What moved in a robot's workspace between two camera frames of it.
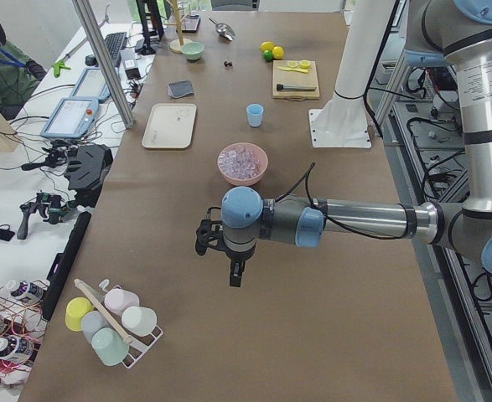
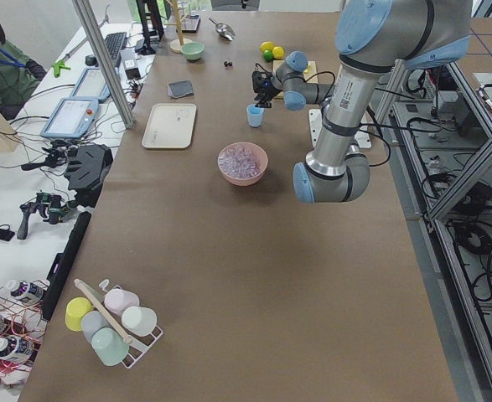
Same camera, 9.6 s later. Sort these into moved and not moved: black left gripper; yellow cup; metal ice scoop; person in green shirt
Moved: black left gripper
Not moved: yellow cup; metal ice scoop; person in green shirt
